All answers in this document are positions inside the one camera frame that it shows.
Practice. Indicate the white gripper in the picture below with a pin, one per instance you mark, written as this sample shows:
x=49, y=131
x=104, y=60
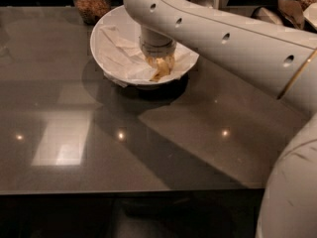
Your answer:
x=158, y=49

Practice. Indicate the yellow banana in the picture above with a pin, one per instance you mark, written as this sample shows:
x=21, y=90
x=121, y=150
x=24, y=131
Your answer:
x=162, y=65

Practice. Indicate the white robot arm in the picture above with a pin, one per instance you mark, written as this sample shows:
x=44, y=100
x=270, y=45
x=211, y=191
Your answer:
x=280, y=61

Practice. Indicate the white bowl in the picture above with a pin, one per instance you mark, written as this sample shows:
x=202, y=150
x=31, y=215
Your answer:
x=119, y=18

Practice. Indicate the white paper towel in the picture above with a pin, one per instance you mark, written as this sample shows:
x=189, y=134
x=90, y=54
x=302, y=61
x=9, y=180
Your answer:
x=117, y=52

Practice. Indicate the glass jar with nuts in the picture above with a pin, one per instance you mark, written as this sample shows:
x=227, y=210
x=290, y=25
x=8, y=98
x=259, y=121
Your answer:
x=91, y=11

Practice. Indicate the black silver toaster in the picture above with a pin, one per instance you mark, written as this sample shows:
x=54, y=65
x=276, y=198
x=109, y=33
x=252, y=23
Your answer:
x=264, y=14

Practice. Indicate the brown paper bag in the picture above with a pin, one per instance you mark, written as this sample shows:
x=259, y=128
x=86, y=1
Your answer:
x=292, y=11

